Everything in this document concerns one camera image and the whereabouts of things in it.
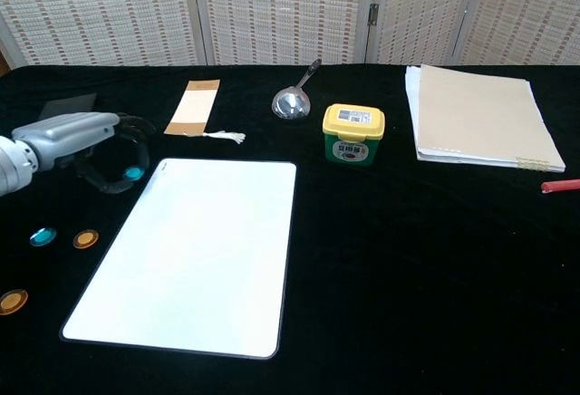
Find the orange round disc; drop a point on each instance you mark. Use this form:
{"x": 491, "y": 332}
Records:
{"x": 86, "y": 238}
{"x": 12, "y": 301}

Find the kraft cover notebook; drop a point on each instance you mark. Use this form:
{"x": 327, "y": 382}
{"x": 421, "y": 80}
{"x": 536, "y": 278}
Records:
{"x": 480, "y": 114}

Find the brown white bookmark with tassel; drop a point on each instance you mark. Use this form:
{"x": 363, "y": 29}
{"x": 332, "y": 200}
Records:
{"x": 192, "y": 107}

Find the woven folding screen panel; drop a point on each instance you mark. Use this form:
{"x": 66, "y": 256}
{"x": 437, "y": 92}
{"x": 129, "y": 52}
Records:
{"x": 99, "y": 10}
{"x": 421, "y": 10}
{"x": 525, "y": 10}
{"x": 281, "y": 10}

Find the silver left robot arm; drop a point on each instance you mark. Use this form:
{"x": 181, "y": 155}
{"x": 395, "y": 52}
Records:
{"x": 13, "y": 168}

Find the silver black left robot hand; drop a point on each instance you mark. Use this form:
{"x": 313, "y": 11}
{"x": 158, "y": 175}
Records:
{"x": 72, "y": 134}

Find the yellow lid green jar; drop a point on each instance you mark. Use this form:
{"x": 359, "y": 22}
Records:
{"x": 353, "y": 134}

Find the metal screen hinge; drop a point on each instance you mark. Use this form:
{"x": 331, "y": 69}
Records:
{"x": 373, "y": 13}

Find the teal round disc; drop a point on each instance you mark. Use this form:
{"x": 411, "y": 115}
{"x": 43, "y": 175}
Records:
{"x": 43, "y": 236}
{"x": 133, "y": 173}

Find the black velvet tablecloth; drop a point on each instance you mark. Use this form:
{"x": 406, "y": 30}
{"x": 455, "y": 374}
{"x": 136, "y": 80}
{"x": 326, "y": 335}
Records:
{"x": 408, "y": 277}

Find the red pen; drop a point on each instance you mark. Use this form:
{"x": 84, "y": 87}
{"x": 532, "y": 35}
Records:
{"x": 562, "y": 185}

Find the white rectangular board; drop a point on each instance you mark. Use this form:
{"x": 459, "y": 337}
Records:
{"x": 190, "y": 254}

